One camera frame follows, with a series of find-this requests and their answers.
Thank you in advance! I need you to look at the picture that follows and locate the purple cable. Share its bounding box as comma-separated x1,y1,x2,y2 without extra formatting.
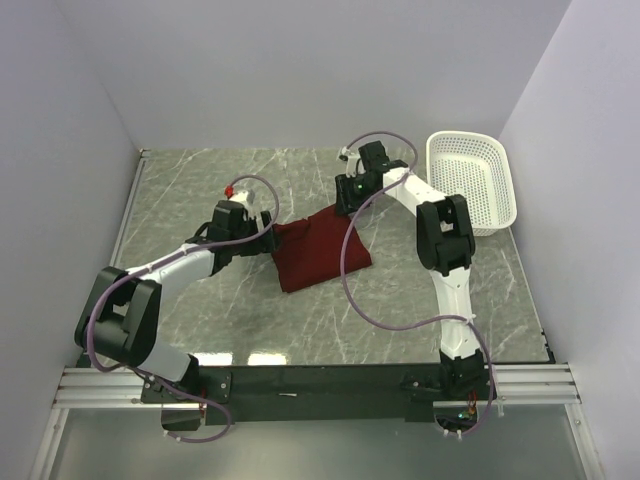
339,130,496,441
85,174,281,444

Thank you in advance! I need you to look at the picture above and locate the dark red t-shirt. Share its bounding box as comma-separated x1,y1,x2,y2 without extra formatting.
272,205,350,293

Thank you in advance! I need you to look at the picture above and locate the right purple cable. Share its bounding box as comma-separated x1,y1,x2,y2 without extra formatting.
339,130,496,441

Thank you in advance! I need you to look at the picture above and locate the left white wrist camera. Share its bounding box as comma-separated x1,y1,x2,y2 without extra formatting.
224,185,257,219

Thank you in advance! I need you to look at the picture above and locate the white perforated plastic basket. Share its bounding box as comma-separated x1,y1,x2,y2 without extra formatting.
425,131,517,236

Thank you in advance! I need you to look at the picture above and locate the aluminium frame rail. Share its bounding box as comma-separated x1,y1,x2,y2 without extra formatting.
52,147,584,411

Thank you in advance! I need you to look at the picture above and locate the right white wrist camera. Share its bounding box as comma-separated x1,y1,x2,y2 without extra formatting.
338,147,361,178

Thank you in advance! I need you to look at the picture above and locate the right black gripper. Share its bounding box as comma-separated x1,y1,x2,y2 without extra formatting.
333,173,378,217

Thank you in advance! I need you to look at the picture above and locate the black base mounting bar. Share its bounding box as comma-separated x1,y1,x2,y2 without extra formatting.
139,363,496,432

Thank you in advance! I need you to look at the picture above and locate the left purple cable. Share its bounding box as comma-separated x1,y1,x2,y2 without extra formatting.
85,174,281,444

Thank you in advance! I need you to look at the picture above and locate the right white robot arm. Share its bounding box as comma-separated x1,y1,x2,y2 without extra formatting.
335,141,488,399

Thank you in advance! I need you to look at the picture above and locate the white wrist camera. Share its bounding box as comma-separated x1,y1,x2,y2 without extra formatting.
224,185,257,219
338,147,361,178

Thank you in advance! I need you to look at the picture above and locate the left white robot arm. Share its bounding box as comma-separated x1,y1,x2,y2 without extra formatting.
74,194,279,402

